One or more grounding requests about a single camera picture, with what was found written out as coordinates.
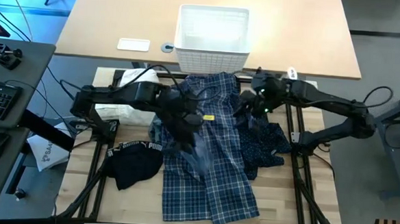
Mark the blue plaid shirt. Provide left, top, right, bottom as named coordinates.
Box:
left=155, top=68, right=268, bottom=224

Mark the tan wooden desk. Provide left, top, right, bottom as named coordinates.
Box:
left=53, top=0, right=366, bottom=82

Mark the grey-green garment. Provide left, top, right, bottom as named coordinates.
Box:
left=148, top=116, right=168, bottom=152

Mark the grey metal stand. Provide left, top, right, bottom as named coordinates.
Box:
left=354, top=84, right=400, bottom=199

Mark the grey desk cable grommet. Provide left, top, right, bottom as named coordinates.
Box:
left=160, top=41, right=175, bottom=53

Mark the pale floor cable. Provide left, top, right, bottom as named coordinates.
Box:
left=0, top=0, right=35, bottom=42

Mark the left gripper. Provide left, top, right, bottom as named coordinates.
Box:
left=156, top=87, right=206, bottom=154

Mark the black Puma underwear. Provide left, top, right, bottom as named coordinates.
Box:
left=103, top=138, right=166, bottom=193

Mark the white laundry basket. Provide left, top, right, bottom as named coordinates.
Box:
left=172, top=2, right=254, bottom=77

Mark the black desk clamp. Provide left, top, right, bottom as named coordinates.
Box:
left=0, top=42, right=24, bottom=71

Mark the white paper bag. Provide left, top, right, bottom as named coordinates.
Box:
left=24, top=119, right=73, bottom=174

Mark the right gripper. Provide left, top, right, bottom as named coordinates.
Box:
left=234, top=69, right=288, bottom=121

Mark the dark grey side desk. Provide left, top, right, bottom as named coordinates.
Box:
left=0, top=38, right=81, bottom=218

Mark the black floor cable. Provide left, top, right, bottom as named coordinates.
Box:
left=0, top=2, right=34, bottom=42

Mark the black side desk cable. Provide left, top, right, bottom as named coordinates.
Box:
left=43, top=65, right=85, bottom=107

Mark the white rectangular tray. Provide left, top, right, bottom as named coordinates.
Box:
left=116, top=37, right=151, bottom=53

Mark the white spray bottle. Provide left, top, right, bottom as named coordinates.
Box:
left=286, top=66, right=299, bottom=81

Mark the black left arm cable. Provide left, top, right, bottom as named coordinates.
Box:
left=116, top=62, right=203, bottom=103

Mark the small black caster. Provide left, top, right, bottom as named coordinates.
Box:
left=13, top=188, right=27, bottom=201

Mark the navy dotted shirt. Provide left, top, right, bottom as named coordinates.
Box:
left=229, top=92, right=295, bottom=182

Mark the white garment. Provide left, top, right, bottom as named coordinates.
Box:
left=92, top=65, right=162, bottom=127

